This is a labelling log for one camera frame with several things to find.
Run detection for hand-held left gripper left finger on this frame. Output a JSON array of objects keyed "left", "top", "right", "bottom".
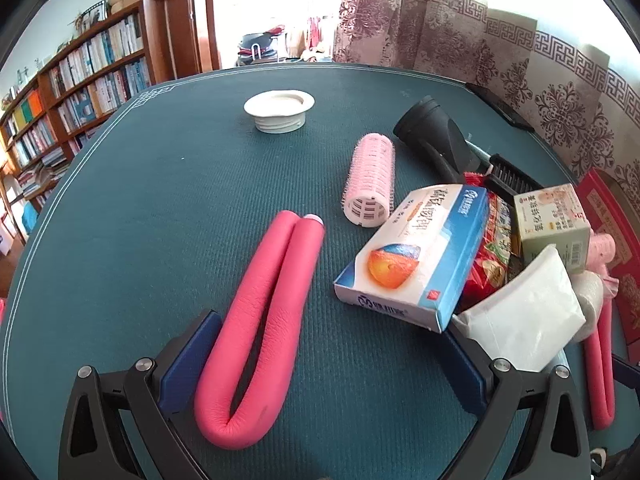
[{"left": 59, "top": 310, "right": 223, "bottom": 480}]

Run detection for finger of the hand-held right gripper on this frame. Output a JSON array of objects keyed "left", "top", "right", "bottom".
[{"left": 612, "top": 354, "right": 640, "bottom": 391}]

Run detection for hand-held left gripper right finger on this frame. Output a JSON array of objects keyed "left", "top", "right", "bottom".
[{"left": 442, "top": 330, "right": 593, "bottom": 480}]

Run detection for bent pink foam curler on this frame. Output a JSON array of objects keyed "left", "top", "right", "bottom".
[
  {"left": 194, "top": 210, "right": 326, "bottom": 450},
  {"left": 585, "top": 290, "right": 617, "bottom": 431}
]

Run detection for red snack packet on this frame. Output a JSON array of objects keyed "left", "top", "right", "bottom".
[{"left": 457, "top": 171, "right": 523, "bottom": 313}]

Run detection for blue and white medicine box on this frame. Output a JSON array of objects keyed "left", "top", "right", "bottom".
[{"left": 333, "top": 183, "right": 490, "bottom": 334}]

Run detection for red tin container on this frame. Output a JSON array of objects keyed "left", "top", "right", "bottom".
[{"left": 575, "top": 169, "right": 640, "bottom": 306}]

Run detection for beige and green medicine box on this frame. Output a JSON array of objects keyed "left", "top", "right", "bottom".
[{"left": 513, "top": 183, "right": 592, "bottom": 275}]

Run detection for black comb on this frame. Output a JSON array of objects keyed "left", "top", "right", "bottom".
[{"left": 484, "top": 154, "right": 548, "bottom": 196}]

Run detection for clear plastic wrap roll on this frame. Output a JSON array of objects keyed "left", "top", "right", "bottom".
[{"left": 572, "top": 270, "right": 608, "bottom": 343}]

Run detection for white tissue packet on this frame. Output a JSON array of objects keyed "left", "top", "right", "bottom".
[{"left": 452, "top": 245, "right": 587, "bottom": 373}]

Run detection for teal table mat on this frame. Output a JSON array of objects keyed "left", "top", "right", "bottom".
[{"left": 0, "top": 62, "right": 640, "bottom": 480}]

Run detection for black hair dryer nozzle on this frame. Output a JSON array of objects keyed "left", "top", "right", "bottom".
[{"left": 393, "top": 95, "right": 483, "bottom": 184}]

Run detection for white plastic flange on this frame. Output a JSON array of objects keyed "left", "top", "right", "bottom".
[{"left": 244, "top": 89, "right": 315, "bottom": 134}]

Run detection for black phone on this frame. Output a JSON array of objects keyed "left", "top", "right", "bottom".
[{"left": 465, "top": 82, "right": 536, "bottom": 133}]

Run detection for rows of books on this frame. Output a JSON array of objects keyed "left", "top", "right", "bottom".
[{"left": 0, "top": 12, "right": 151, "bottom": 241}]

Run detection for wooden bookshelf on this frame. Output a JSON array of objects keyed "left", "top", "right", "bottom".
[{"left": 0, "top": 0, "right": 171, "bottom": 246}]

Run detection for patterned purple curtain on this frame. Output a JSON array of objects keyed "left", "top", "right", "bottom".
[{"left": 332, "top": 0, "right": 640, "bottom": 196}]

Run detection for wooden door frame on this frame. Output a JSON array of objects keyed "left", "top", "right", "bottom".
[{"left": 162, "top": 0, "right": 222, "bottom": 81}]

